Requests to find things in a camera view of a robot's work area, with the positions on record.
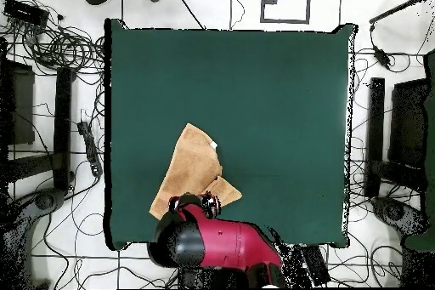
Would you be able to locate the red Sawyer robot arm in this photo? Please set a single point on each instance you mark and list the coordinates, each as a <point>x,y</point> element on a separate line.
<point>231,242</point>

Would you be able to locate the black flat panel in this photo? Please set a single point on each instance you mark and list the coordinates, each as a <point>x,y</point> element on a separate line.
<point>407,123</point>
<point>20,106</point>

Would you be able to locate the tan terry towel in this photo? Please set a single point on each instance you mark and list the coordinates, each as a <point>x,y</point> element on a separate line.
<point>193,164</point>

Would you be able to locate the dark green table cloth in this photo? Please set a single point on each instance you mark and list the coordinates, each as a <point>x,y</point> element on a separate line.
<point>272,116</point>

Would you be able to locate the black oblong box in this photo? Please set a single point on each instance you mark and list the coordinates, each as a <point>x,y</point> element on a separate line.
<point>316,264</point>

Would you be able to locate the black power strip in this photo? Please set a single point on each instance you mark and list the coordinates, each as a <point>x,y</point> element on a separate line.
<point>91,150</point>

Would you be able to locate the black tripod base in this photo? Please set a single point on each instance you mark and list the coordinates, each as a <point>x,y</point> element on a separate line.
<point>396,213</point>
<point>46,200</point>

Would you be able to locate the black power adapter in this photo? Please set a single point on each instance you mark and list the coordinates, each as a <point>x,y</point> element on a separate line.
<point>382,57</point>

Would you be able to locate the black electronics box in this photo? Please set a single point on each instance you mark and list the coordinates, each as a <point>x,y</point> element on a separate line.
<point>25,12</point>

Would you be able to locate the black pole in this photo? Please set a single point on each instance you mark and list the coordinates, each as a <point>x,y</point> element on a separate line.
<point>394,10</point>

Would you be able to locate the black stand frame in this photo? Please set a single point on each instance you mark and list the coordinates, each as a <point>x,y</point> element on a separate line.
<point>63,126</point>
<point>376,126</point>

